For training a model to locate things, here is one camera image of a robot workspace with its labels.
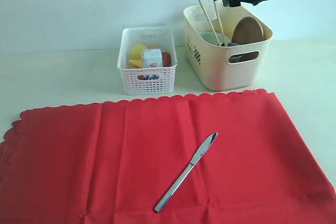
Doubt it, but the brown clay plate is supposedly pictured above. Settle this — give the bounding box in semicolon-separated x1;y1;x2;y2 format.
232;17;265;45

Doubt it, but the wooden chopstick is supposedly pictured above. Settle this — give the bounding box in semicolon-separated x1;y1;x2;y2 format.
213;0;227;47
198;0;222;46

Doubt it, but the pale green ceramic bowl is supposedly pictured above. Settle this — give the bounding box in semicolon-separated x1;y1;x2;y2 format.
198;31;231;46

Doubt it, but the stainless steel cup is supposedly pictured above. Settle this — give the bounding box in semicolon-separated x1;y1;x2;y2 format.
219;42;244;64

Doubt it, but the red sausage piece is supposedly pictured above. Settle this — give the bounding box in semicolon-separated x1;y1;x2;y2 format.
162;51;172;67

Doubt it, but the brown egg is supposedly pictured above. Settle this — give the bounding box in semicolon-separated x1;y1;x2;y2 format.
148;44;160;49

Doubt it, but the blue white milk carton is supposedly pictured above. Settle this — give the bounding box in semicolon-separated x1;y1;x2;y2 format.
142;49;163;68

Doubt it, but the yellow lemon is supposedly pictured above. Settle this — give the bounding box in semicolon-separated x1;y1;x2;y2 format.
130;44;148;59

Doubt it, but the yellow cheese wedge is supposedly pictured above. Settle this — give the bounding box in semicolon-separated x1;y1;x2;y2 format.
129;59;143;69

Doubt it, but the steel table knife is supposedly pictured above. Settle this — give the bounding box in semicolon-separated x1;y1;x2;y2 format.
154;132;218;213

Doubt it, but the red scalloped cloth mat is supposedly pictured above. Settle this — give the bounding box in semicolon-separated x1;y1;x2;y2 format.
1;89;335;223

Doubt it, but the cream plastic bin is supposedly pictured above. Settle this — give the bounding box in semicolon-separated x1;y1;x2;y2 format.
183;3;273;91

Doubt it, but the white perforated plastic basket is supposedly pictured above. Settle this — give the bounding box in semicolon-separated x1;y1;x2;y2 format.
117;27;177;94

